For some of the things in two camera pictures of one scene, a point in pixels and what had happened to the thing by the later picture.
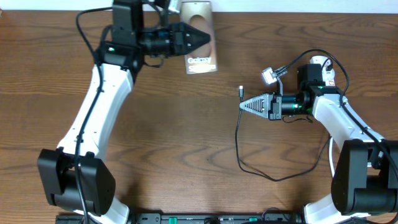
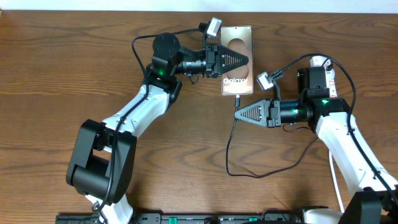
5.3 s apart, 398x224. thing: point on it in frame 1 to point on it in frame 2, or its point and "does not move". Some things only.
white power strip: [328, 76] does not move
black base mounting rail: [205, 218] does not move
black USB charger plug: [329, 67] does not move
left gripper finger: [194, 39] to [229, 60]
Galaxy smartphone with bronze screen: [199, 15] to [239, 40]
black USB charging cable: [240, 96] to [237, 105]
